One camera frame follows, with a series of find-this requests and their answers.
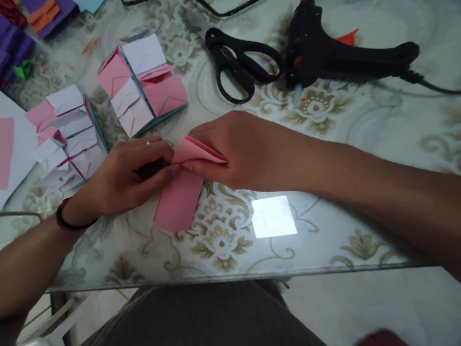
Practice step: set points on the person's left hand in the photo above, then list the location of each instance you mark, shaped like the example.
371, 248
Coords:
111, 182

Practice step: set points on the person's right hand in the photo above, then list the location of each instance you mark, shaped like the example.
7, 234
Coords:
237, 149

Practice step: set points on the person's left thumb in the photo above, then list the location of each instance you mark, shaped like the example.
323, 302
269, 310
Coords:
161, 171

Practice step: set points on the person's left fingers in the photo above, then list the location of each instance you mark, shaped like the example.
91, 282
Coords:
153, 146

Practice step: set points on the person's right fingers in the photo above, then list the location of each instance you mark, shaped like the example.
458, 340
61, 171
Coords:
207, 136

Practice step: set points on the pink paper strip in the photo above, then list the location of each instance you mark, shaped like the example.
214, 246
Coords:
181, 201

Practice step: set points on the pink and white paper box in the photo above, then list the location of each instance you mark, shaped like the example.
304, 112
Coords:
69, 133
145, 83

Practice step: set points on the small orange paper sliver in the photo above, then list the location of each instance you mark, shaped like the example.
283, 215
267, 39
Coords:
91, 45

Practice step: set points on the black glue gun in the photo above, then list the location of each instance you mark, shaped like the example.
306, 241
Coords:
319, 55

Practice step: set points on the green folded paper piece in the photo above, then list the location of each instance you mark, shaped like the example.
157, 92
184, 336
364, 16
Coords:
23, 69

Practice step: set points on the white paper sheet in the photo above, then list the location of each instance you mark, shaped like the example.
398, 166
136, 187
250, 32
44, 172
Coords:
9, 102

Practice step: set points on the person's legs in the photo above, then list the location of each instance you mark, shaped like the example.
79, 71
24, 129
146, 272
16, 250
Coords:
219, 327

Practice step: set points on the orange paper scrap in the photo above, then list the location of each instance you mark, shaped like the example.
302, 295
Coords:
347, 38

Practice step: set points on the floral tablecloth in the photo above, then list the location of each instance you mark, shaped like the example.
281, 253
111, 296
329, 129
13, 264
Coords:
382, 122

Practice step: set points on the stack of purple paper boxes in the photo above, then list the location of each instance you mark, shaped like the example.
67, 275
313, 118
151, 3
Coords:
4, 49

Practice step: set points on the red paper flower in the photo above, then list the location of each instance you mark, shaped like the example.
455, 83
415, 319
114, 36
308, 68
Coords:
5, 8

